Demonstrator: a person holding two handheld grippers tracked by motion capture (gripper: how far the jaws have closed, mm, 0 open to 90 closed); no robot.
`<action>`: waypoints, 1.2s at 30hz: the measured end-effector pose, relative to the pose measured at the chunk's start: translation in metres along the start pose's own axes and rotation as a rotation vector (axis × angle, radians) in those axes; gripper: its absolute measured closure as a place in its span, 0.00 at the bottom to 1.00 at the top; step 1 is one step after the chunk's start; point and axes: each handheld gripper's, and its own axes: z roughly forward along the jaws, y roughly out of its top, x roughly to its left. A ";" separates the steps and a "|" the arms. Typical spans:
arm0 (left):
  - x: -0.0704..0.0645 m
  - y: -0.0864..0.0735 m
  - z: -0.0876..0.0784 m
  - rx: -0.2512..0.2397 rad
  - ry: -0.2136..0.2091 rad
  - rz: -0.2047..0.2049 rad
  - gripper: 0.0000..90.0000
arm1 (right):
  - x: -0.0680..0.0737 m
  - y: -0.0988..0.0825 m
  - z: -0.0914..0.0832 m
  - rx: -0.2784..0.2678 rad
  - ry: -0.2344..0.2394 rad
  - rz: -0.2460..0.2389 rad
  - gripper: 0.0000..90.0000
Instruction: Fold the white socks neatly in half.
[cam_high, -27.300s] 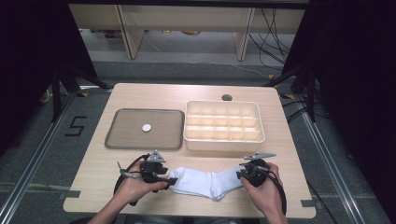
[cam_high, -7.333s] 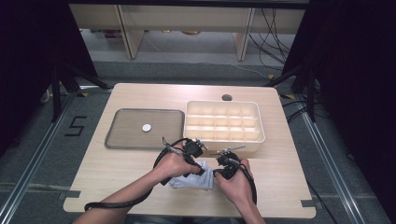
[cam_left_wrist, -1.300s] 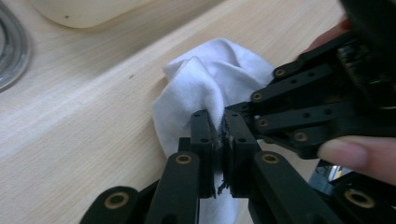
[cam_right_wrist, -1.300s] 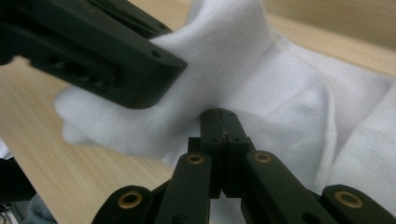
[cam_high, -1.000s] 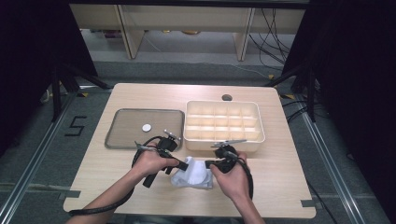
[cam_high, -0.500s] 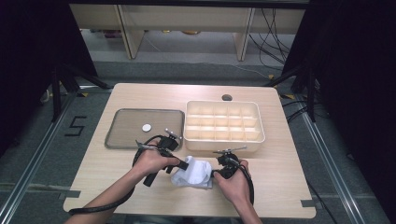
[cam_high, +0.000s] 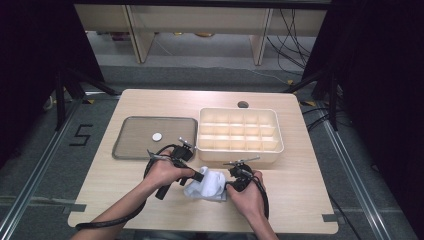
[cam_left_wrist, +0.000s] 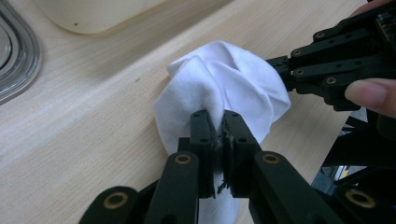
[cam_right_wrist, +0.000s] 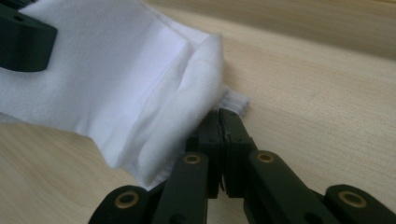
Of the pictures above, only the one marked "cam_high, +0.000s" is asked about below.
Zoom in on light wooden background desk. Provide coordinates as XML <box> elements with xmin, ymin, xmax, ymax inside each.
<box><xmin>73</xmin><ymin>3</ymin><xmax>329</xmax><ymax>66</ymax></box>

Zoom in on black metal stand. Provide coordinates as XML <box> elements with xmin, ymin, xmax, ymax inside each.
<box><xmin>283</xmin><ymin>68</ymin><xmax>340</xmax><ymax>132</ymax></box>
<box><xmin>54</xmin><ymin>68</ymin><xmax>121</xmax><ymax>132</ymax></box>

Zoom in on cream compartment storage box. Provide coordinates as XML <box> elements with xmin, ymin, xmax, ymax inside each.
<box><xmin>195</xmin><ymin>106</ymin><xmax>285</xmax><ymax>164</ymax></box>

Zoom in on thin black floor cable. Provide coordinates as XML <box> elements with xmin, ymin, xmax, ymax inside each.
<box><xmin>328</xmin><ymin>193</ymin><xmax>364</xmax><ymax>240</ymax></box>

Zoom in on black floor cables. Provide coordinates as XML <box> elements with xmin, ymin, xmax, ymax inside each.
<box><xmin>301</xmin><ymin>105</ymin><xmax>348</xmax><ymax>133</ymax></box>

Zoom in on bundle of black hanging cables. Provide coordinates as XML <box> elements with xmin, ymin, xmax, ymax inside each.
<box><xmin>266</xmin><ymin>8</ymin><xmax>318</xmax><ymax>76</ymax></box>

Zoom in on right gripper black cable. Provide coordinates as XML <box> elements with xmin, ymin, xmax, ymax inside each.
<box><xmin>248</xmin><ymin>173</ymin><xmax>271</xmax><ymax>221</ymax></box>

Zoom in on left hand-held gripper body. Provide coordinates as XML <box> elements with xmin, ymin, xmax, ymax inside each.
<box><xmin>146</xmin><ymin>135</ymin><xmax>198</xmax><ymax>201</ymax></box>

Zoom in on dark curtain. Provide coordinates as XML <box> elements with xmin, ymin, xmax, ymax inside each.
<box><xmin>0</xmin><ymin>0</ymin><xmax>105</xmax><ymax>169</ymax></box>
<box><xmin>301</xmin><ymin>0</ymin><xmax>424</xmax><ymax>233</ymax></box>

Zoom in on person's left hand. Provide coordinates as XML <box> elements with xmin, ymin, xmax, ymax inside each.
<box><xmin>143</xmin><ymin>148</ymin><xmax>196</xmax><ymax>192</ymax></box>

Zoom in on white sock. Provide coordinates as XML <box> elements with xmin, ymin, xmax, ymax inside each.
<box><xmin>183</xmin><ymin>165</ymin><xmax>228</xmax><ymax>203</ymax></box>

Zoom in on person's right hand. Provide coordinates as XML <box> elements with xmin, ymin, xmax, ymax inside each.
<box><xmin>225</xmin><ymin>170</ymin><xmax>268</xmax><ymax>221</ymax></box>

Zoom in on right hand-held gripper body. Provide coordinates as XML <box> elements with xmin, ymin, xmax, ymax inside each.
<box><xmin>222</xmin><ymin>155</ymin><xmax>263</xmax><ymax>193</ymax></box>

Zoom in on aluminium floor rail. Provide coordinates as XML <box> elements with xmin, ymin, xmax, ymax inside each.
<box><xmin>321</xmin><ymin>118</ymin><xmax>399</xmax><ymax>240</ymax></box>
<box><xmin>0</xmin><ymin>99</ymin><xmax>84</xmax><ymax>240</ymax></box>

